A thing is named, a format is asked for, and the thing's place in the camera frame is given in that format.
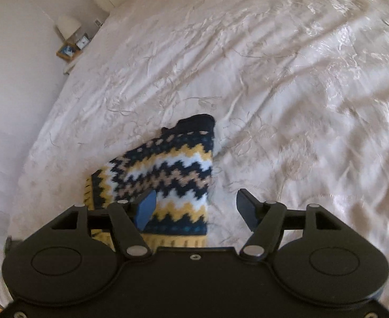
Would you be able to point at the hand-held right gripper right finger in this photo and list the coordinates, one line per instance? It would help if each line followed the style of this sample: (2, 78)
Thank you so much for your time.
(249, 208)

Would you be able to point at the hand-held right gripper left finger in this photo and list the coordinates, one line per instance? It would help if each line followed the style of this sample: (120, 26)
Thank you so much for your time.
(145, 210)

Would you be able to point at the zigzag patterned knitted sweater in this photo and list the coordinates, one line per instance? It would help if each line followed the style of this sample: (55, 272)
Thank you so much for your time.
(181, 179)

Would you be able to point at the white embroidered bedspread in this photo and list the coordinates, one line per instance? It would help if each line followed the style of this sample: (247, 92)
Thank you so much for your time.
(264, 89)

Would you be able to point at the wooden nightstand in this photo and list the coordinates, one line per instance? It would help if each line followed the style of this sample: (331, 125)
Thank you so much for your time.
(61, 56)

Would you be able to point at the small square clock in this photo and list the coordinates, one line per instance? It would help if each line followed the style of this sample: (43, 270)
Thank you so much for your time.
(82, 42)

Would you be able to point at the white table lamp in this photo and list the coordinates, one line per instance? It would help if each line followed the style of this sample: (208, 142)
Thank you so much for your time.
(67, 25)

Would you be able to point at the blue picture frame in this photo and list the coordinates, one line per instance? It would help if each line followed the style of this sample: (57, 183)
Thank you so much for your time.
(69, 50)

